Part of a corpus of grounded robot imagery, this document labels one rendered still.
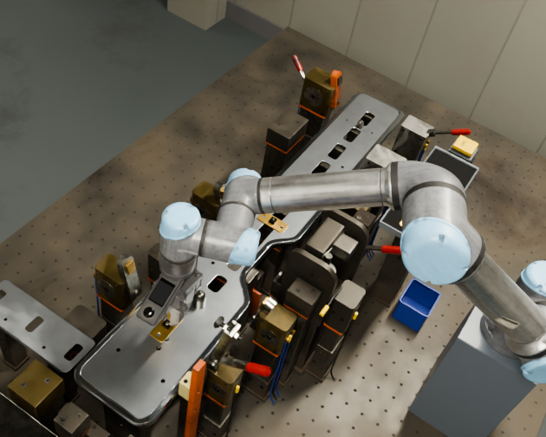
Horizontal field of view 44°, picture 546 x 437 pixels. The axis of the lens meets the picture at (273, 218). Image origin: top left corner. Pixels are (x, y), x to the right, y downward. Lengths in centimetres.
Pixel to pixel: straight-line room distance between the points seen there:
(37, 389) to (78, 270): 67
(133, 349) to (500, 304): 82
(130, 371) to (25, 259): 70
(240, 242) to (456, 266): 40
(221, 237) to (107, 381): 47
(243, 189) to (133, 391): 52
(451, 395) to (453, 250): 74
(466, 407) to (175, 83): 259
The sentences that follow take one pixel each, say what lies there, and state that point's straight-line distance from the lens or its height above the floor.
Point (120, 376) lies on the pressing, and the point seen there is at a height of 100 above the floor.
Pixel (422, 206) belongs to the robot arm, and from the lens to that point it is 120.
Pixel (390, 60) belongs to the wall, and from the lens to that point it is 392.
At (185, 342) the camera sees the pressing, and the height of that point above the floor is 100.
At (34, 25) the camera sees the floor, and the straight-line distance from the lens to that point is 429.
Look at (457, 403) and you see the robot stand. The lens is 186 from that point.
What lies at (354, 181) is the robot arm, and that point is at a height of 150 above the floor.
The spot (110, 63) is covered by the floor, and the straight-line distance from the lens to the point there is 398.
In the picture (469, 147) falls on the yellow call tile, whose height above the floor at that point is 116.
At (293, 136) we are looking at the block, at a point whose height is 102.
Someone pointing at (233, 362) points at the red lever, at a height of 110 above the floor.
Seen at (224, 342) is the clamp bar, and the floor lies 118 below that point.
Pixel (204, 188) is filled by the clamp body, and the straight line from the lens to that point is 185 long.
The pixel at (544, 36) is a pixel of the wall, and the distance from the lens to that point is 356.
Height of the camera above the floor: 240
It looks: 49 degrees down
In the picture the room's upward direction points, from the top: 13 degrees clockwise
